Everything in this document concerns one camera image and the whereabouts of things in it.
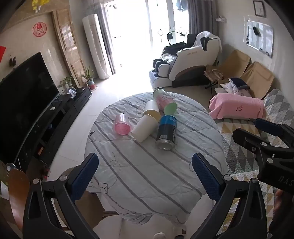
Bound black television cabinet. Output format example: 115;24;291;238
14;87;92;182

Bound person's right hand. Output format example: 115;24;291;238
274;189;294;230

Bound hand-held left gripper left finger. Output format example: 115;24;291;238
22;153;101;239

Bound round table striped cloth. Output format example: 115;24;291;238
84;92;230;227

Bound blue and black can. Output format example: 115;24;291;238
155;115;177;151

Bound brown covered sofa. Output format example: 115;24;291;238
217;49;275;99

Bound small green potted plant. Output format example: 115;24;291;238
58;75;76;92

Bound white cup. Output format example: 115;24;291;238
131;114;159;143

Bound pink blanket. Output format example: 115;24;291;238
209;93;264;120

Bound framed wall picture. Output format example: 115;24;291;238
253;0;266;17

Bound white standing air conditioner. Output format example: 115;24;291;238
82;14;109;80

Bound folding side table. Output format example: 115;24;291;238
204;64;227;94

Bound pink and green can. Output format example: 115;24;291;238
153;87;178;115

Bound grey window curtain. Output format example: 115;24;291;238
96;0;116;74
187;0;218;35

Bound wall whiteboard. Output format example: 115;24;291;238
244;16;274;58

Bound triangle patterned quilt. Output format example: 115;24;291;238
215;88;294;235

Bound white towel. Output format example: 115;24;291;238
195;31;217;47

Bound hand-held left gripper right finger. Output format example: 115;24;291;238
191;153;274;239

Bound potted plant red pot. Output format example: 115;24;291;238
81;67;97;90

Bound red round wall decoration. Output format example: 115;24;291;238
33;22;47;37

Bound white massage chair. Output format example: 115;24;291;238
149;33;223;88

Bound pink cup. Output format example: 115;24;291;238
113;113;132;135

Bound dark blue garment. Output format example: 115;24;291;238
231;77;250;90

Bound patterned pillow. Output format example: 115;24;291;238
220;78;252;98

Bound black flat television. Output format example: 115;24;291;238
0;52;59;166

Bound wooden chair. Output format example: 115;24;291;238
0;161;31;230
62;167;120;230

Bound yellow flowers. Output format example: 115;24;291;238
32;0;50;11

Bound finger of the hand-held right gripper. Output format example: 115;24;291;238
232;128;274;162
254;118;294;138

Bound cream cup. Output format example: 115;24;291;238
144;100;161;121

